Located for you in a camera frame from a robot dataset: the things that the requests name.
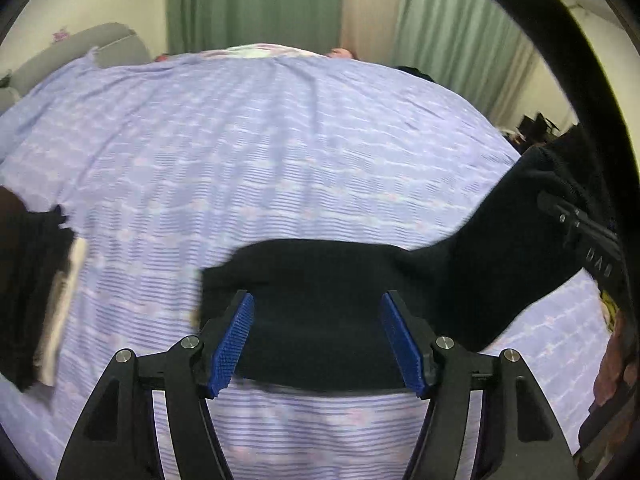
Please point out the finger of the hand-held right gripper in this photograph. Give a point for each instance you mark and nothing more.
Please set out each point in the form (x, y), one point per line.
(582, 240)

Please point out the black pants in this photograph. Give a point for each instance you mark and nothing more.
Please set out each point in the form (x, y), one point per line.
(320, 310)

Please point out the green curtain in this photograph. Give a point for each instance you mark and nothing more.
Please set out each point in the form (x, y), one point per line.
(450, 35)
(250, 5)

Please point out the pink soft object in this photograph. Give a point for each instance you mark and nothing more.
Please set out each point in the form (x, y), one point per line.
(342, 53)

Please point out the black clutter pile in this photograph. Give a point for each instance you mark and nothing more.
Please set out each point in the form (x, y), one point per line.
(537, 127)

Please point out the purple striped bed sheet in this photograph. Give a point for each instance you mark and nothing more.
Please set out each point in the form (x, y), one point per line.
(280, 160)

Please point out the dark cloth with white label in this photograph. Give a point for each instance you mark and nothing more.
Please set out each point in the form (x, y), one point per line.
(25, 285)

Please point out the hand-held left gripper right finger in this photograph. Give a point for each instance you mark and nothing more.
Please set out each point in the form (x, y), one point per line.
(400, 345)

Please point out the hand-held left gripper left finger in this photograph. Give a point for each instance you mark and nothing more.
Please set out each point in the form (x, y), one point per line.
(231, 350)

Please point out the white floral pillow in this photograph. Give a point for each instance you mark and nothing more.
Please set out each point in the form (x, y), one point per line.
(255, 51)

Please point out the reddish brown cloth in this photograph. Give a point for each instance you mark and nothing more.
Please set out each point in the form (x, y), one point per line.
(614, 365)

